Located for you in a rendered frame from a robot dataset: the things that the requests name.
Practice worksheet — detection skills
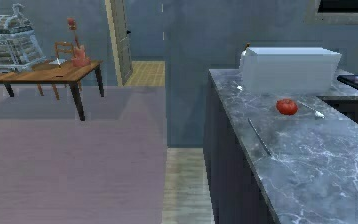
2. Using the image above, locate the white-handled utensil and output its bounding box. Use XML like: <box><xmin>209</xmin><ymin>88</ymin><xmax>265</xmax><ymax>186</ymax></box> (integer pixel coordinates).
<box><xmin>299</xmin><ymin>101</ymin><xmax>326</xmax><ymax>120</ymax></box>

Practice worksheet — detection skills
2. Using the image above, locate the black and grey camo knife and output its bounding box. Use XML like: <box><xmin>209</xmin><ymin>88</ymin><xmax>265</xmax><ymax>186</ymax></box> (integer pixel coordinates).
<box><xmin>247</xmin><ymin>117</ymin><xmax>273</xmax><ymax>157</ymax></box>

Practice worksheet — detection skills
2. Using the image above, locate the grey room door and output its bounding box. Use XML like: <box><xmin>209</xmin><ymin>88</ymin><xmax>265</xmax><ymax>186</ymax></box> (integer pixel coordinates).
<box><xmin>109</xmin><ymin>0</ymin><xmax>134</xmax><ymax>87</ymax></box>

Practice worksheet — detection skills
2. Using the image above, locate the grey marble kitchen counter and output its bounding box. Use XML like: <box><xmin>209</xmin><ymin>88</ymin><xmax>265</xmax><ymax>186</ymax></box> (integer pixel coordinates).
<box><xmin>203</xmin><ymin>68</ymin><xmax>358</xmax><ymax>224</ymax></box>

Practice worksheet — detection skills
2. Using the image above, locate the dark framed window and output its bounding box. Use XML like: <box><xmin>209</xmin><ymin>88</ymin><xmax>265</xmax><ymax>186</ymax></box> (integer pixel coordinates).
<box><xmin>306</xmin><ymin>0</ymin><xmax>358</xmax><ymax>26</ymax></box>

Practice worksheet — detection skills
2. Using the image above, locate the white wire dish rack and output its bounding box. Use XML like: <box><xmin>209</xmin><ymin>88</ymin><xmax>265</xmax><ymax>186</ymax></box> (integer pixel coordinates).
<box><xmin>0</xmin><ymin>3</ymin><xmax>47</xmax><ymax>73</ymax></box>

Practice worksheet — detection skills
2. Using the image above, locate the black stove top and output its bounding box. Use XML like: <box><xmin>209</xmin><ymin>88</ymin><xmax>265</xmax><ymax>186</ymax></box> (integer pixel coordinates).
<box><xmin>336</xmin><ymin>74</ymin><xmax>358</xmax><ymax>96</ymax></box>

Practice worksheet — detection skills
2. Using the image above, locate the red tomato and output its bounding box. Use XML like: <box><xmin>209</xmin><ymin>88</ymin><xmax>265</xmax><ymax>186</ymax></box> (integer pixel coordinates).
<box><xmin>275</xmin><ymin>98</ymin><xmax>299</xmax><ymax>117</ymax></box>

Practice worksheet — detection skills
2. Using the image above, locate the wooden chair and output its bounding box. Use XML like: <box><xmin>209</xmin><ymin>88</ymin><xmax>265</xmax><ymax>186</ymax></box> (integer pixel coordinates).
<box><xmin>31</xmin><ymin>41</ymin><xmax>83</xmax><ymax>101</ymax></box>

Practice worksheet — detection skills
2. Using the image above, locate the wooden table with black legs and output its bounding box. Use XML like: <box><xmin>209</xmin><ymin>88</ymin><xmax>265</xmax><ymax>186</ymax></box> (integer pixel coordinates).
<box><xmin>0</xmin><ymin>60</ymin><xmax>106</xmax><ymax>122</ymax></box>

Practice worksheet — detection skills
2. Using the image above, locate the white box appliance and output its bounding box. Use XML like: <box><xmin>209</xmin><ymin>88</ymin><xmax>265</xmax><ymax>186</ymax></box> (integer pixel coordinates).
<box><xmin>239</xmin><ymin>46</ymin><xmax>343</xmax><ymax>96</ymax></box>

